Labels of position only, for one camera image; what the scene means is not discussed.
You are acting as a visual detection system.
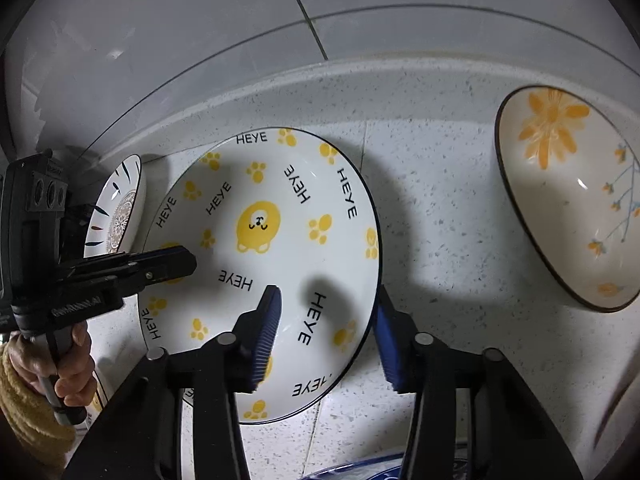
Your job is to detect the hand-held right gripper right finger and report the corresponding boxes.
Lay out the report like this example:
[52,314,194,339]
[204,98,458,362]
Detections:
[375,285,583,480]

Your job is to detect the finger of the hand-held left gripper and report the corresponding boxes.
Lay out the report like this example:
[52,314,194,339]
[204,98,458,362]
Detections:
[75,245,197,297]

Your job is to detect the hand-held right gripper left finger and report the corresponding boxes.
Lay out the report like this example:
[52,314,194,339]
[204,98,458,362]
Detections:
[62,285,282,480]

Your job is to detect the white plate yellow paw prints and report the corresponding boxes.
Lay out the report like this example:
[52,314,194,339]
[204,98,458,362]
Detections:
[137,127,383,426]

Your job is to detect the white bowl orange flower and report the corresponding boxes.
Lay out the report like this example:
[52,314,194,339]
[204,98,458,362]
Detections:
[494,85,640,313]

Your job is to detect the person's left forearm yellow sleeve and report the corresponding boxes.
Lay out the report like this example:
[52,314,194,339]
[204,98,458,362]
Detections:
[0,342,76,471]

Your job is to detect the person's left hand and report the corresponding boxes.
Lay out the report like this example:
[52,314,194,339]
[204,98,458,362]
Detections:
[10,322,98,408]

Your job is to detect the white plate black stripes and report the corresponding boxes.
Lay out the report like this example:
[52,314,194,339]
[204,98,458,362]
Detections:
[82,154,148,261]

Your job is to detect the blue patterned plate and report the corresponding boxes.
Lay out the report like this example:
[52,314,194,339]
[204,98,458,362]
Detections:
[312,452,506,480]

